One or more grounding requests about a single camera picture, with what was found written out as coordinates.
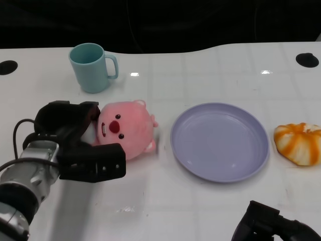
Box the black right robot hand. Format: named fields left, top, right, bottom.
left=230, top=200, right=321, bottom=241

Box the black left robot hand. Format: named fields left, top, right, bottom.
left=33, top=100, right=126, bottom=183

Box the pink plush beaver doll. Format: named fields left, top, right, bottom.
left=80, top=99, right=159, bottom=161

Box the purple plastic plate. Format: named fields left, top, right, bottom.
left=170, top=102, right=270, bottom=183

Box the teal plastic mug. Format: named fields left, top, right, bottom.
left=68, top=43, right=119, bottom=94

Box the orange striped bread toy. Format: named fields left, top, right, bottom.
left=273, top=122, right=321, bottom=167

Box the black round table grommet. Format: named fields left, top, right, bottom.
left=295, top=53, right=319, bottom=68
left=0, top=60, right=19, bottom=75

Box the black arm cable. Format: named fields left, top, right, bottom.
left=0, top=118, right=60, bottom=174

